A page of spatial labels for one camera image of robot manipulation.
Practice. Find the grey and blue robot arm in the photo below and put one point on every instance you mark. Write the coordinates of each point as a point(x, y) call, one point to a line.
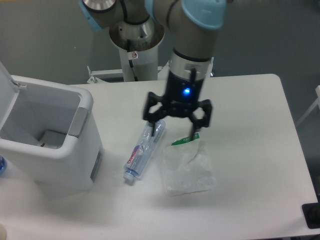
point(195, 25)

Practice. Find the white frame at right edge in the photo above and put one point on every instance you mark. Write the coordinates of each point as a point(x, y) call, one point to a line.
point(314, 106)

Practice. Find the black clamp at table edge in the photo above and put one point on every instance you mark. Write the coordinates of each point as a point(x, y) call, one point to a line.
point(311, 212)

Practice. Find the clear plastic bag green label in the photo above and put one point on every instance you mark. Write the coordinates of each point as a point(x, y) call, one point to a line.
point(187, 167)

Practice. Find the white push-top trash can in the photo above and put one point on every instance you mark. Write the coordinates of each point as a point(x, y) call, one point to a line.
point(48, 130)

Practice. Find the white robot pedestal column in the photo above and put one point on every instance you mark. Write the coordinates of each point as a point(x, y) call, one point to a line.
point(140, 62)

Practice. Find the clear crushed plastic bottle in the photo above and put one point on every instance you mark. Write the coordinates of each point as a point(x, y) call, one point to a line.
point(142, 151)

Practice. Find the white pedestal base frame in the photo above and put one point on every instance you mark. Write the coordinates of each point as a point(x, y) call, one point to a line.
point(116, 75)

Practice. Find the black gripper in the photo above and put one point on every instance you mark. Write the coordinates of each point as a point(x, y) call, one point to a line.
point(183, 97)

